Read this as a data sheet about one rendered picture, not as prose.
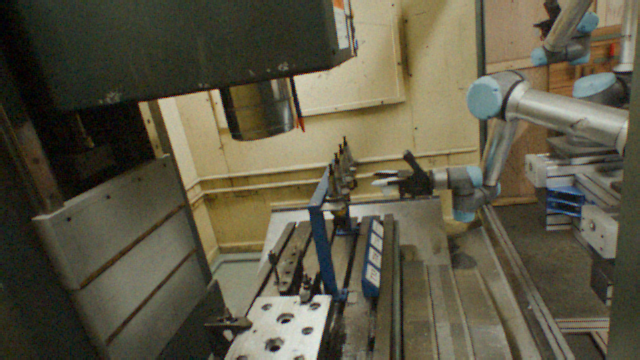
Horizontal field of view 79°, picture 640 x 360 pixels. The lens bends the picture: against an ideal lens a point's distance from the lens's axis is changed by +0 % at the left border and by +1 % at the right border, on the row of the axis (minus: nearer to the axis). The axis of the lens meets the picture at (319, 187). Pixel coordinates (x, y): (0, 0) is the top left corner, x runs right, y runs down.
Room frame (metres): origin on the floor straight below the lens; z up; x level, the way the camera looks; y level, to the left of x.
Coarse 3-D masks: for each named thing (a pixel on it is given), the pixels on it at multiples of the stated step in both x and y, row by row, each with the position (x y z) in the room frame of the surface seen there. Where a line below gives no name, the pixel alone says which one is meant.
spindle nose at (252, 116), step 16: (272, 80) 0.84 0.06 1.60; (288, 80) 0.89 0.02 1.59; (224, 96) 0.85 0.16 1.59; (240, 96) 0.83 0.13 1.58; (256, 96) 0.83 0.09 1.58; (272, 96) 0.84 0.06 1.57; (288, 96) 0.87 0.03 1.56; (224, 112) 0.87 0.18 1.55; (240, 112) 0.83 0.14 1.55; (256, 112) 0.83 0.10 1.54; (272, 112) 0.83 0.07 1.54; (288, 112) 0.86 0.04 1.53; (240, 128) 0.84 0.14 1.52; (256, 128) 0.83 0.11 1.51; (272, 128) 0.83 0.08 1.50; (288, 128) 0.86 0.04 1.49
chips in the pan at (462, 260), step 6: (450, 240) 1.69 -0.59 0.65; (450, 246) 1.62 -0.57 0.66; (456, 246) 1.62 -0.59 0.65; (450, 252) 1.59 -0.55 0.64; (462, 252) 1.56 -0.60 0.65; (456, 258) 1.51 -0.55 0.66; (462, 258) 1.50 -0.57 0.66; (468, 258) 1.49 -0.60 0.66; (456, 264) 1.47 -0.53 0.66; (462, 264) 1.46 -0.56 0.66; (468, 264) 1.45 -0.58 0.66; (474, 264) 1.44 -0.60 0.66
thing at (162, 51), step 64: (0, 0) 0.89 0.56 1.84; (64, 0) 0.86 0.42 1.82; (128, 0) 0.82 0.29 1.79; (192, 0) 0.79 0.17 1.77; (256, 0) 0.76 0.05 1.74; (320, 0) 0.74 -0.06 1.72; (64, 64) 0.87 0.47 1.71; (128, 64) 0.83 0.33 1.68; (192, 64) 0.80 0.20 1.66; (256, 64) 0.77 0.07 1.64; (320, 64) 0.74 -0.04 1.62
